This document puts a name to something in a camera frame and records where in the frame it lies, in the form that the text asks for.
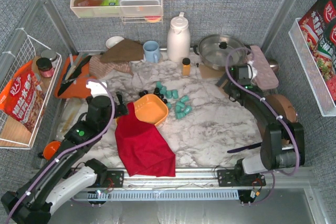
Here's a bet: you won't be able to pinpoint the orange plastic storage basket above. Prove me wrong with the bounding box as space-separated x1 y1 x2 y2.
134 94 169 126

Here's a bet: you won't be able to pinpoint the red cloth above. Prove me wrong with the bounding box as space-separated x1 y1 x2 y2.
115 102 176 177

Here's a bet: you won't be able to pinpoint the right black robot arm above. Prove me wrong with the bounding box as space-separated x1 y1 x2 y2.
224 64 306 174

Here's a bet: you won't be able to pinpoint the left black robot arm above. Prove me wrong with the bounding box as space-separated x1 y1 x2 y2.
1 94 115 223

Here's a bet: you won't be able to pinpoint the teal coffee capsule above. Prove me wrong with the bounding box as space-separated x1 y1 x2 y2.
183 105 192 115
165 90 179 99
155 81 166 91
180 95 190 104
175 111 186 120

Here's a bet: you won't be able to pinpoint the orange plastic tray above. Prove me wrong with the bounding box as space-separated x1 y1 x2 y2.
54 57 96 99

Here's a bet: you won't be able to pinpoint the striped pink cloth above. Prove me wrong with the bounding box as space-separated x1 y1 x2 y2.
89 55 133 79

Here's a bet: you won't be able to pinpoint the black kitchen knife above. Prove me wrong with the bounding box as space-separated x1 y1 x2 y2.
57 54 91 97

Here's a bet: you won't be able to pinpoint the light blue mug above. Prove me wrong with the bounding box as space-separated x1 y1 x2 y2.
143 40 161 63

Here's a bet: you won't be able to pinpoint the white small bowl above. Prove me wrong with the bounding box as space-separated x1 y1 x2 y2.
106 36 124 49

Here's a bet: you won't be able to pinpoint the small orange juice bottle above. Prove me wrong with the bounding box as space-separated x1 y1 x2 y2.
182 58 191 76

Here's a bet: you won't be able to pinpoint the orange plastic cup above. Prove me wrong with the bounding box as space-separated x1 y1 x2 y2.
38 141 61 160

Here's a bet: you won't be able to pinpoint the dark lid glass jar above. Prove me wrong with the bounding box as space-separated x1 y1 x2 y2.
36 57 55 78

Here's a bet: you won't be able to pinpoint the silver lid jar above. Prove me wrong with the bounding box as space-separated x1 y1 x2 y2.
41 49 58 63

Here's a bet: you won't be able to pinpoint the white thermos jug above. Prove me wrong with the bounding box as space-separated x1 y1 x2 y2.
167 12 191 63

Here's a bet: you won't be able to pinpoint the brown cork coaster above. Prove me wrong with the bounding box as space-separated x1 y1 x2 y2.
198 65 225 79

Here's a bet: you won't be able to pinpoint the red snack bag left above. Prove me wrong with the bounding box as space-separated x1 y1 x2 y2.
1 60 45 132

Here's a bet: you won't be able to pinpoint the clear plastic food containers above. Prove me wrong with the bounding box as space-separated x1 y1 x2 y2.
119 0 161 17

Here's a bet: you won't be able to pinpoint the stainless steel pot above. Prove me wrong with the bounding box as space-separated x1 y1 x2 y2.
193 35 250 71

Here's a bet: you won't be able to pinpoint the pink egg tray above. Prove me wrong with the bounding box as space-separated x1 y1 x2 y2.
246 45 279 90

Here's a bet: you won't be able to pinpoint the round wooden board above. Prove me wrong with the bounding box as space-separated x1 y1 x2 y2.
266 94 298 123

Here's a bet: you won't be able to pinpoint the red seasoning bag right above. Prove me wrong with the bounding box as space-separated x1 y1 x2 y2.
298 0 336 83

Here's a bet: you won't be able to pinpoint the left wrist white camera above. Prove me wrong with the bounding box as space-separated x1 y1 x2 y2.
86 81 108 98

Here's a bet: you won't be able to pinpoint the white wire rack left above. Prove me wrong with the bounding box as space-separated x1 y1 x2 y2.
1 28 62 150

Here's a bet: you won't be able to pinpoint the purple handled knife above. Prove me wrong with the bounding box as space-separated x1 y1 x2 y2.
227 142 261 154

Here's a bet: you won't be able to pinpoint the white wire basket right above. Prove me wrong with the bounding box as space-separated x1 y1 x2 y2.
288 18 335 117

